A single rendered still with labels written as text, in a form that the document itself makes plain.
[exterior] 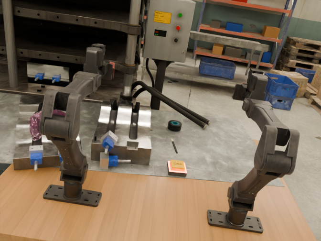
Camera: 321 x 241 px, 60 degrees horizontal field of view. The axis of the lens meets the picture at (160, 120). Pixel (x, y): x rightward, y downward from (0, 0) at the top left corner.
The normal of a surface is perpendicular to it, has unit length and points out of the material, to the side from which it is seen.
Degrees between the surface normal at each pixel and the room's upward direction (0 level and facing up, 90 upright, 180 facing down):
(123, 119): 26
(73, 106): 63
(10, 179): 0
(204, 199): 0
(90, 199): 0
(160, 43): 90
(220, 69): 93
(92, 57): 88
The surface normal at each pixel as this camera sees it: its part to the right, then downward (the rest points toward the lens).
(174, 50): 0.06, 0.44
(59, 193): 0.14, -0.89
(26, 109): 0.37, 0.29
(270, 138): 0.01, -0.02
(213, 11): -0.15, 0.41
